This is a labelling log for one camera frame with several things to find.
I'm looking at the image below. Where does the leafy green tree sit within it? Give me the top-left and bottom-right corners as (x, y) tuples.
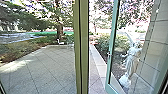
(31, 0), (75, 43)

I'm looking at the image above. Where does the white garden statue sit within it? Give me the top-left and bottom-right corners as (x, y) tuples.
(118, 30), (143, 89)

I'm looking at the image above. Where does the metal outdoor chair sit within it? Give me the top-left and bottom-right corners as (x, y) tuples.
(57, 36), (68, 46)

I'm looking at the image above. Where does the large green shrub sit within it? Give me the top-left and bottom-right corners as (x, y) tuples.
(94, 33), (132, 56)

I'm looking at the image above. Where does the green framed glass door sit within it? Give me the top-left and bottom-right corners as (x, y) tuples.
(72, 0), (91, 94)
(104, 0), (168, 94)

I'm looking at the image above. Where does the grey outdoor pillar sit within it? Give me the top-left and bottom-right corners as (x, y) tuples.
(127, 0), (168, 94)

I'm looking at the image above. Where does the low green hedge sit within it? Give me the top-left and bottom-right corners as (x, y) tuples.
(0, 34), (58, 64)

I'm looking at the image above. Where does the green outdoor canopy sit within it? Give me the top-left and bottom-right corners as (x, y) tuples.
(28, 30), (75, 36)

